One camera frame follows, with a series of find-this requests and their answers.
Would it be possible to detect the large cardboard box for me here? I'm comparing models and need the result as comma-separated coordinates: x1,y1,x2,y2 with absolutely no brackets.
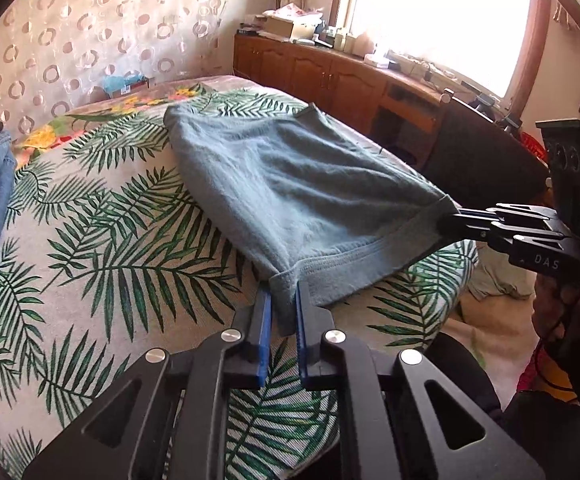
264,15,304,41

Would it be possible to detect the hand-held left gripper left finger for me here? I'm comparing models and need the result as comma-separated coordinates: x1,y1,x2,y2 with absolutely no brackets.
22,290,274,480

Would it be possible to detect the window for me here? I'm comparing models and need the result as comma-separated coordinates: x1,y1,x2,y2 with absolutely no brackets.
335,0,546,102

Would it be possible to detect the beige cloth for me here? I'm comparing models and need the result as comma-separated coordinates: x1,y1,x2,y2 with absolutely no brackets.
464,244,541,302

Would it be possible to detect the wooden sideboard cabinet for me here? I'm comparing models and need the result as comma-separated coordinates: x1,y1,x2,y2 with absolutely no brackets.
233,31,501,162

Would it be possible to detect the grey-blue sweater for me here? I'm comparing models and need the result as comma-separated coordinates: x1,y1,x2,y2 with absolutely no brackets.
162,101,459,337

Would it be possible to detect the black chair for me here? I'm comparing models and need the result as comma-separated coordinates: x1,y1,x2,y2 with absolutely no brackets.
421,90,554,202

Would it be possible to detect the white power strip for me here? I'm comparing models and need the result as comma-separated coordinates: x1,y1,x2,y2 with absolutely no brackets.
404,57,451,82

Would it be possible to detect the leaf-print blanket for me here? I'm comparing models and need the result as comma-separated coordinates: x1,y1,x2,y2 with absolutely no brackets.
0,84,481,480

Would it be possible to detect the floral blanket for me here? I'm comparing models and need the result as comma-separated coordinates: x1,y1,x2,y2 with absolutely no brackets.
11,74,251,162

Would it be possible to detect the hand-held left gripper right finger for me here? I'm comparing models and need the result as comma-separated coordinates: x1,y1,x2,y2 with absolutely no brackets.
295,281,546,480

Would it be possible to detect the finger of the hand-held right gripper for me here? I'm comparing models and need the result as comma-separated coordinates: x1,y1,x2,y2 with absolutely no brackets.
490,203,561,227
440,209,568,262

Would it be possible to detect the light blue cloth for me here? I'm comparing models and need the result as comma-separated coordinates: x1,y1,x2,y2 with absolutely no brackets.
101,72,147,92

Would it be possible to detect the circle-patterned curtain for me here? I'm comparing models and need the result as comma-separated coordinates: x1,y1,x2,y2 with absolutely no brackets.
0,0,237,142

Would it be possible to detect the pile of papers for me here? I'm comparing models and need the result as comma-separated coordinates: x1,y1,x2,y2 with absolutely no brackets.
261,2,327,24

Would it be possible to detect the small cardboard box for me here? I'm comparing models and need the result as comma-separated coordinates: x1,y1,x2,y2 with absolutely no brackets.
102,79,151,99

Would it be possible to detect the person's right hand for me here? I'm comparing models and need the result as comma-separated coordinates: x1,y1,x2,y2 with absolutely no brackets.
532,276,580,362

